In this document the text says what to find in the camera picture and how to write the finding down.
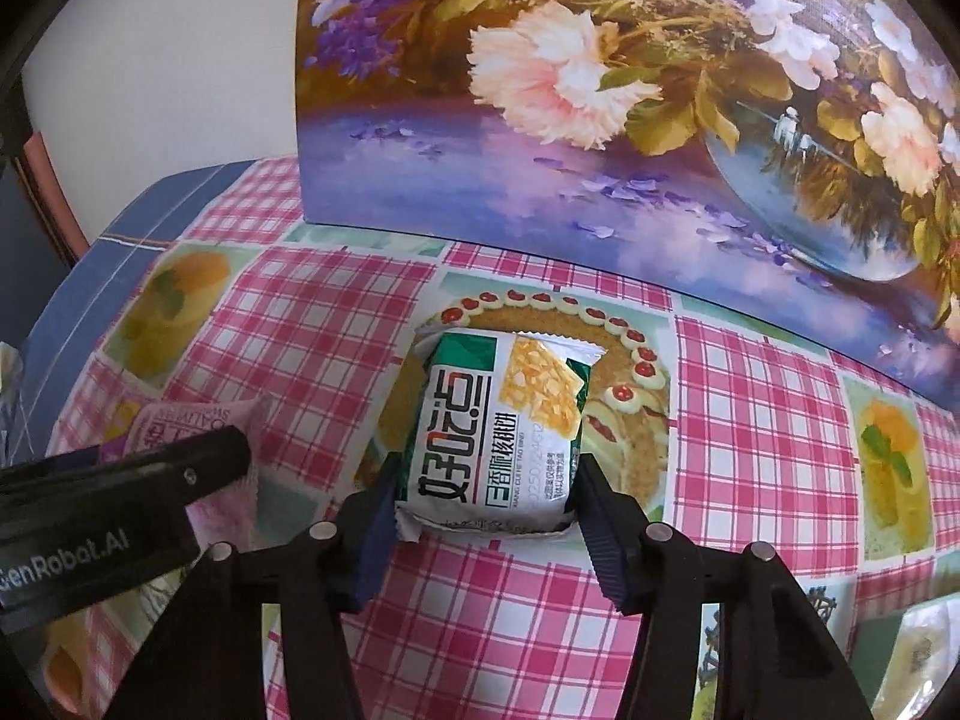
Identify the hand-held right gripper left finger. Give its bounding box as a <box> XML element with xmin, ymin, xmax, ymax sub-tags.
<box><xmin>112</xmin><ymin>452</ymin><xmax>406</xmax><ymax>720</ymax></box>

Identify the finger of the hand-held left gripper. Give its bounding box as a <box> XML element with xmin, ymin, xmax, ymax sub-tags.
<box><xmin>97</xmin><ymin>426</ymin><xmax>254</xmax><ymax>512</ymax></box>

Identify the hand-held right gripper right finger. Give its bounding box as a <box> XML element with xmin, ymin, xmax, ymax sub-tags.
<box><xmin>574</xmin><ymin>452</ymin><xmax>875</xmax><ymax>720</ymax></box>

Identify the pink snack packet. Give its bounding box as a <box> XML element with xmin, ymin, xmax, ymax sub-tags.
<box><xmin>131</xmin><ymin>394</ymin><xmax>275</xmax><ymax>563</ymax></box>

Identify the green and white snack packet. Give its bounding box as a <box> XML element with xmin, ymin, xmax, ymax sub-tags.
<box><xmin>394</xmin><ymin>326</ymin><xmax>608</xmax><ymax>541</ymax></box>

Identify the flower painting canvas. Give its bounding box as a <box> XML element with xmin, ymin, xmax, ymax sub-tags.
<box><xmin>296</xmin><ymin>0</ymin><xmax>960</xmax><ymax>413</ymax></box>

